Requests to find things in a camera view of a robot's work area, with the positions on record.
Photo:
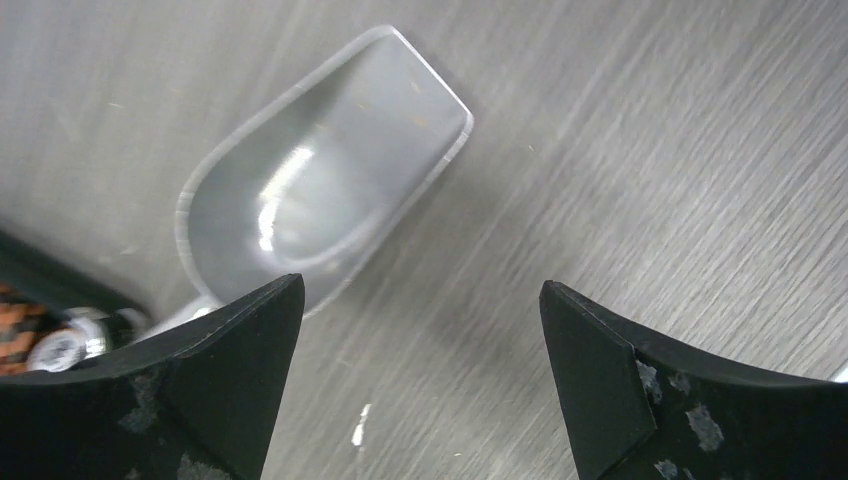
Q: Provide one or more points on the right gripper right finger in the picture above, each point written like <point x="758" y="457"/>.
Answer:
<point x="638" y="404"/>

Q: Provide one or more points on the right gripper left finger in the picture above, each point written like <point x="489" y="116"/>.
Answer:
<point x="198" y="401"/>

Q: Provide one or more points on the black poker chip case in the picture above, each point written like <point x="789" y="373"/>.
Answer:
<point x="54" y="316"/>

